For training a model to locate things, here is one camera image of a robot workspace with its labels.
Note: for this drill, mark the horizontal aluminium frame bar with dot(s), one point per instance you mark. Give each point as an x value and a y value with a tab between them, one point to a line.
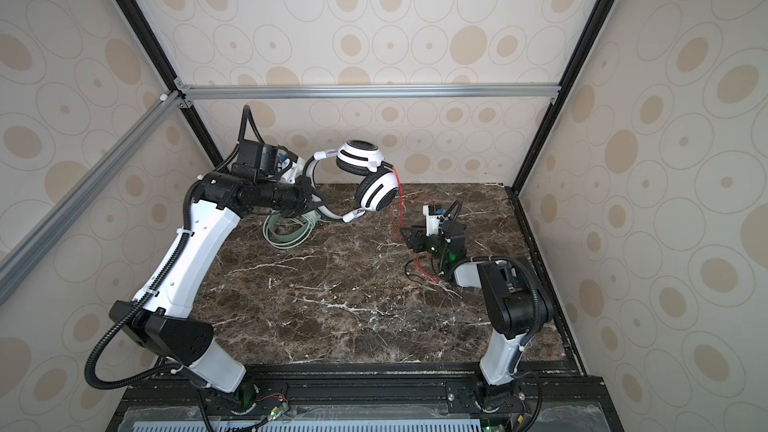
372	91

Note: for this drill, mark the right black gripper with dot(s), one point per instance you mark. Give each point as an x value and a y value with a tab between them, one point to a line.
420	238

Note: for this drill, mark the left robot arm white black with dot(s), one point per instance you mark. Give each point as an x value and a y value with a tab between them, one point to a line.
158	318

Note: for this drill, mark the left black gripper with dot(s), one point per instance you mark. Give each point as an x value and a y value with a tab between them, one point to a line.
306	202

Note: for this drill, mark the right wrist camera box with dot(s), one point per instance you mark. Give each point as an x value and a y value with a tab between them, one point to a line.
436	220

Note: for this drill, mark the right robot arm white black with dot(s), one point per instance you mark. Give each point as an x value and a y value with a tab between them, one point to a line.
517	305

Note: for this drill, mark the mint green headphones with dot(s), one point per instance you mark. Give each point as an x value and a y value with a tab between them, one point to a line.
286	233

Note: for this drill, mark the white black headphones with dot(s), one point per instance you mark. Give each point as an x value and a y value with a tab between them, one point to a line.
378	188

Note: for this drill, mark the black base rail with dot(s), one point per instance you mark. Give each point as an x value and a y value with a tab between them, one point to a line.
375	397

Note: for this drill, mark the left slanted aluminium frame bar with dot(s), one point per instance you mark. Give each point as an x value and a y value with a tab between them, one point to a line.
21	261

